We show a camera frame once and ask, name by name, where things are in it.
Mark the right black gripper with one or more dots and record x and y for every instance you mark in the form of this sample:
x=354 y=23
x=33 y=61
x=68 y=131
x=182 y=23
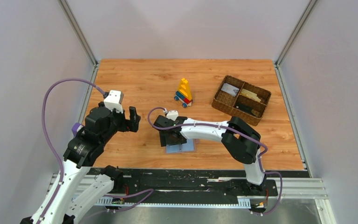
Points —
x=171 y=136

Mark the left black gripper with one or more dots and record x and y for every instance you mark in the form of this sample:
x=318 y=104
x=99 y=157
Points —
x=125 y=120

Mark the pink card holder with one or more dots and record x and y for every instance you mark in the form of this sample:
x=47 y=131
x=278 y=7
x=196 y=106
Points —
x=189 y=146

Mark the beige card with stripe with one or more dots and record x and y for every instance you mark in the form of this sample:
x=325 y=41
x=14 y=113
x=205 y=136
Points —
x=252 y=96

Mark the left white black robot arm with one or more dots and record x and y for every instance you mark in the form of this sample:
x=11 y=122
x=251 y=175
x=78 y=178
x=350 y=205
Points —
x=59 y=205

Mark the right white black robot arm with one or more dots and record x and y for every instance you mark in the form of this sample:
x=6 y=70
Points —
x=240 y=140

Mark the purple box with card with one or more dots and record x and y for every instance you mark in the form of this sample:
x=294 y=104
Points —
x=76 y=129

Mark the white card in basket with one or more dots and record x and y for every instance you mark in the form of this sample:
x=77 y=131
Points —
x=230 y=89

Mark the black card in basket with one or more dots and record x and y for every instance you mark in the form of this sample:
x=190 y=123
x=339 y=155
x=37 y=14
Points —
x=244 y=108

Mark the gold card in basket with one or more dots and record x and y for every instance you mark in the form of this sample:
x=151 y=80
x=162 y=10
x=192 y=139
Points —
x=243 y=91

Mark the colourful toy block car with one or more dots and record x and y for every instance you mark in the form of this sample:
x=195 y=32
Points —
x=183 y=93

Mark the woven brown divided basket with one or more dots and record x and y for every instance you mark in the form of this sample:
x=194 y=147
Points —
x=226 y=103

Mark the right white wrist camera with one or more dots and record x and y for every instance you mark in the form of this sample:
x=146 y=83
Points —
x=173 y=114

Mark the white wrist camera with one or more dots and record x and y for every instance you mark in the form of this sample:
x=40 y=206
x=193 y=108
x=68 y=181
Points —
x=113 y=101
x=173 y=114

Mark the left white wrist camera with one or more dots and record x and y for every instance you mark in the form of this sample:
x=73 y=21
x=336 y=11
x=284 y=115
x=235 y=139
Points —
x=113 y=101

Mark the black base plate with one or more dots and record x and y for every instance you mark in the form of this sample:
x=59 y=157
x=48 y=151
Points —
x=192 y=185

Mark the slotted aluminium rail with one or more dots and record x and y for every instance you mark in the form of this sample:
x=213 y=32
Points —
x=238 y=203

